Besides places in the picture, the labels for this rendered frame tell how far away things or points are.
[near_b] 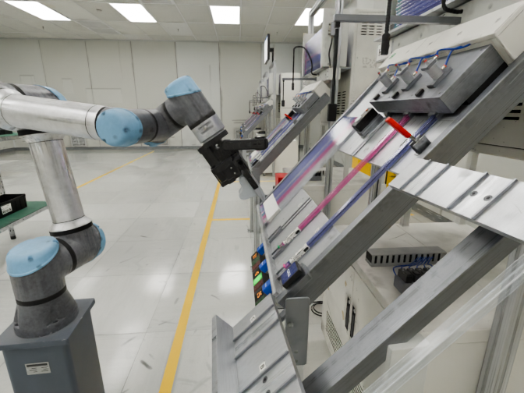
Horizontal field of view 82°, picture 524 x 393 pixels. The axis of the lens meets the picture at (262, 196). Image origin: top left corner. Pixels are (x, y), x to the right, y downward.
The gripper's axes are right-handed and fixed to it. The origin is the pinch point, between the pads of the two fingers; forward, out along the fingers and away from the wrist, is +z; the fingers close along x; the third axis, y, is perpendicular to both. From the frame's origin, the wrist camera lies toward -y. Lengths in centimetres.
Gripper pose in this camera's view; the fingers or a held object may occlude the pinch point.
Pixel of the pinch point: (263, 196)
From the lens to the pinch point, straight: 81.1
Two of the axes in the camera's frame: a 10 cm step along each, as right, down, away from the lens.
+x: 0.8, 2.7, -9.6
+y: -8.4, 5.4, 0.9
